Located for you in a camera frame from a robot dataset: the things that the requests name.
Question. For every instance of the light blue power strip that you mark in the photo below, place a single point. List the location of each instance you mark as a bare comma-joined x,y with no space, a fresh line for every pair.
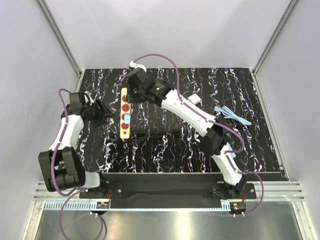
233,155

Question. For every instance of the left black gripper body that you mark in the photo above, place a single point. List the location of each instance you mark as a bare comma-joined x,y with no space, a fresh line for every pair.
96,115

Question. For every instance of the blue usb charger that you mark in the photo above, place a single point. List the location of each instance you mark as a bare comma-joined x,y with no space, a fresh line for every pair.
127,118

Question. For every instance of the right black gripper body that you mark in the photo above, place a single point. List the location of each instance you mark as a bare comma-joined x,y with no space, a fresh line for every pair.
134,95

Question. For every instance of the white usb charger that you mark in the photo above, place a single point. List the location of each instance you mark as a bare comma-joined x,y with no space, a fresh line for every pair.
194,99

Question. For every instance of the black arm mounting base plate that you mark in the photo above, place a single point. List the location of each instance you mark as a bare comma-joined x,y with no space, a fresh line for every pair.
175,184

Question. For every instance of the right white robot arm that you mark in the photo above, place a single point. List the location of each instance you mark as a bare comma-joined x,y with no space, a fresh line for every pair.
213,142

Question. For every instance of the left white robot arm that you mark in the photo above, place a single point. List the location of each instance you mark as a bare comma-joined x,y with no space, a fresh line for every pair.
60,165

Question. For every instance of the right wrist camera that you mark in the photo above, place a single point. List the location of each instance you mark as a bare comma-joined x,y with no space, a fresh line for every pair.
134,65

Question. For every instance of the beige red power strip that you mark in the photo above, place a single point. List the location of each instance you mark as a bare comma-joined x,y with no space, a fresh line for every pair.
125,108

